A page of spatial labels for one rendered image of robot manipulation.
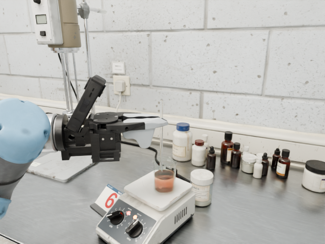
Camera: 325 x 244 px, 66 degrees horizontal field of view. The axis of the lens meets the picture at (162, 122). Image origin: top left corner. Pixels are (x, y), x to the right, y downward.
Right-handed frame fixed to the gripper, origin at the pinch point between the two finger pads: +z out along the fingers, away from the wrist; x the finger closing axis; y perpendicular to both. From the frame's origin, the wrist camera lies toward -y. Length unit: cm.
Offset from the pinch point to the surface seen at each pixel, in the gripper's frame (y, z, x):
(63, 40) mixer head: -15.0, -25.2, -35.7
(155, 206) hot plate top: 17.1, -1.7, 5.0
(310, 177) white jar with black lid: 21.3, 44.2, -7.9
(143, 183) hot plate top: 17.0, -3.4, -3.9
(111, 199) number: 23.5, -11.4, -8.0
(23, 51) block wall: -10, -59, -99
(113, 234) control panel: 22.6, -10.4, 5.5
